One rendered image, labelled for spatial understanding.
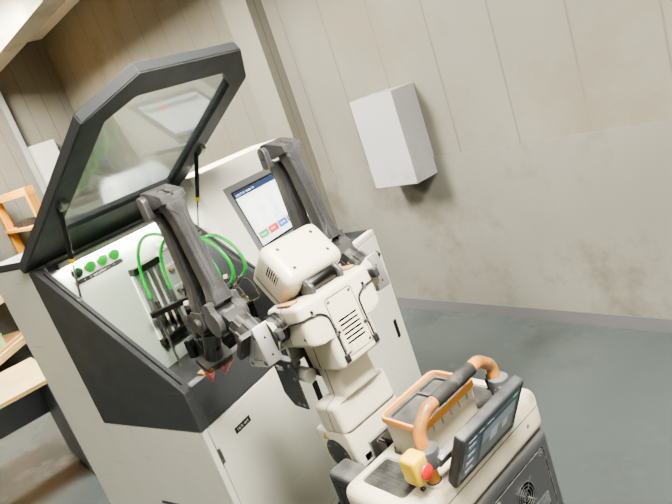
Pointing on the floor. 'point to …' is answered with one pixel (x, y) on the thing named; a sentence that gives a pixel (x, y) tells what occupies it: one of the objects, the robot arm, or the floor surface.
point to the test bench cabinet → (174, 465)
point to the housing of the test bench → (66, 383)
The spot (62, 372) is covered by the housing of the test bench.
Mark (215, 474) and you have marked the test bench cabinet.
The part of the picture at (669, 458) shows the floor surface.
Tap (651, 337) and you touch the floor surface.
